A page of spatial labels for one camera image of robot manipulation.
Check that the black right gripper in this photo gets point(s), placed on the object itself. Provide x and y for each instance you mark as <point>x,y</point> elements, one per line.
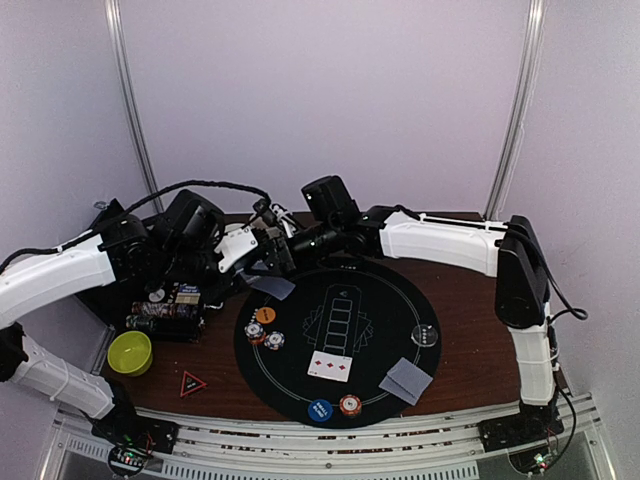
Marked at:
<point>282,251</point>

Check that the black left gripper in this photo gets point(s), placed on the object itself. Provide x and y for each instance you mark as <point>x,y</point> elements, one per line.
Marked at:
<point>215,294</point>

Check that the blue card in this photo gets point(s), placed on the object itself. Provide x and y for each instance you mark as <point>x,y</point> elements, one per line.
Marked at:
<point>406,381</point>
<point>277,287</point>

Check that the orange big blind button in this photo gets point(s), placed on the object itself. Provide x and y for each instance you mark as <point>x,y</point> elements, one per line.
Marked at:
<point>265,315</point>

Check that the blue white poker chip stack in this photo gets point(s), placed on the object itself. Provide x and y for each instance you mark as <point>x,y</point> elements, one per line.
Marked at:
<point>255,333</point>

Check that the dark white poker chip stack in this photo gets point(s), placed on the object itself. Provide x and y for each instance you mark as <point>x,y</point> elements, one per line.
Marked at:
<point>274,340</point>

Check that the three of diamonds card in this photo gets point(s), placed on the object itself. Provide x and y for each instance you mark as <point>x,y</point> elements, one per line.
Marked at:
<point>329,366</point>

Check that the blue small blind button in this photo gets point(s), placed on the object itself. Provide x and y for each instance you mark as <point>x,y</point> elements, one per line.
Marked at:
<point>320,411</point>

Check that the red poker chip stack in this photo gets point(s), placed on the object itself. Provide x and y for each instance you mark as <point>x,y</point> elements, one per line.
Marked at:
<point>350,406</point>

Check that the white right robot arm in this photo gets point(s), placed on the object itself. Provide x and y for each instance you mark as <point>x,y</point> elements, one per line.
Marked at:
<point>508,252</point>

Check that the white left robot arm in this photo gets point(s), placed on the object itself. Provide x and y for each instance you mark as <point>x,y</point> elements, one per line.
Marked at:
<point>32,281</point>

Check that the texas holdem card box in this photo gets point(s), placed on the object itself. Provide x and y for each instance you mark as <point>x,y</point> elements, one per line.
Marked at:
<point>187,294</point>

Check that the white dealer button in case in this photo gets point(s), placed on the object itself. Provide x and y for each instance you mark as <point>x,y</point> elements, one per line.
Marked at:
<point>157,295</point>

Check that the black poker chip case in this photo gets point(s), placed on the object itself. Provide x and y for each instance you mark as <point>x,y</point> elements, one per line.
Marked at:
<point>124,304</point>

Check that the round black poker mat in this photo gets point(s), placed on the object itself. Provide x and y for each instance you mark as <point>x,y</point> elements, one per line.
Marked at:
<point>342,306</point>

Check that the lime green bowl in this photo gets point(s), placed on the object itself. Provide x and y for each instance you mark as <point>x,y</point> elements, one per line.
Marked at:
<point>130,354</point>

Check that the red black triangle token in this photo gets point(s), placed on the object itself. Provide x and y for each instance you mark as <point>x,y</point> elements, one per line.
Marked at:
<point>191,384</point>

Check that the clear dealer button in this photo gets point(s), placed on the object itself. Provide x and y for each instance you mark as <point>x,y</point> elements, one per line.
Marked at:
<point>424,336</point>

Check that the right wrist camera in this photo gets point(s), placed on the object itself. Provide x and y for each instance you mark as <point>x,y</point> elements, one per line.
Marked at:
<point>275,219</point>

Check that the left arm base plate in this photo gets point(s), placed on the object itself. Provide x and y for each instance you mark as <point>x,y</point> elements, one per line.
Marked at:
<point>144,434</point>

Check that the left aluminium frame post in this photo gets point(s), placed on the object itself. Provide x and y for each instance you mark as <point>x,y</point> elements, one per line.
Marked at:
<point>133,118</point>

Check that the aluminium frame post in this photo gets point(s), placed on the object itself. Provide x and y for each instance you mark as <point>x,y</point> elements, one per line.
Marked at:
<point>524,90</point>
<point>133,118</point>

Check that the right aluminium frame post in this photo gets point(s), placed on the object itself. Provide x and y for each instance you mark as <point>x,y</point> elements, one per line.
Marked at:
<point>524,90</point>

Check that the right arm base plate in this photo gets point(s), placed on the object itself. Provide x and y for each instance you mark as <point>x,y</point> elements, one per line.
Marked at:
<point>515,430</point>

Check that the aluminium front rail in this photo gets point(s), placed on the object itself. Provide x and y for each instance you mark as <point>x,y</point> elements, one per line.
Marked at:
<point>438,446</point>

